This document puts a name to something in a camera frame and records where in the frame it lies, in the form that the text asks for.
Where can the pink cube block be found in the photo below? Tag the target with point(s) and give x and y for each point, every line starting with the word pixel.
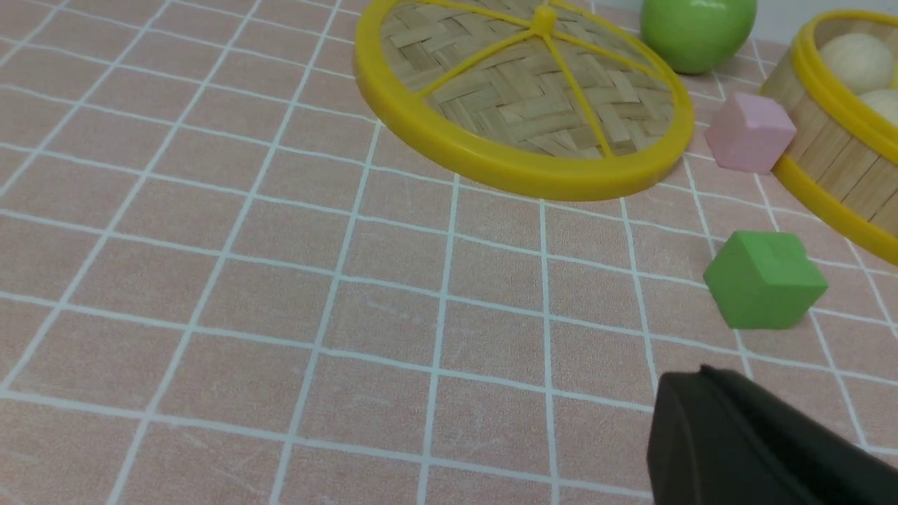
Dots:
pixel 749 133

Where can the white bun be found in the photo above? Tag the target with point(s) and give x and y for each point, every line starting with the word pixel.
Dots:
pixel 884 102
pixel 861 62

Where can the green cube block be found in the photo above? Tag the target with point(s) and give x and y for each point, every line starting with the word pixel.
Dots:
pixel 763 280

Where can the bamboo steamer tray yellow rim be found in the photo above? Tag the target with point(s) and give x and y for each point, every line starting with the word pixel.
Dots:
pixel 841 164

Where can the woven bamboo steamer lid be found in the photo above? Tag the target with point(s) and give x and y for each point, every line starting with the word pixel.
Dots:
pixel 537 98

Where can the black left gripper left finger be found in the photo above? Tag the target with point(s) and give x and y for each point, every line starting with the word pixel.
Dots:
pixel 700 451

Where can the green apple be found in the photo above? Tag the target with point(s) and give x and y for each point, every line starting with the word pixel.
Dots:
pixel 695 37

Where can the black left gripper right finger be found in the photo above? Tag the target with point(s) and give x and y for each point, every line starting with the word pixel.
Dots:
pixel 828 466

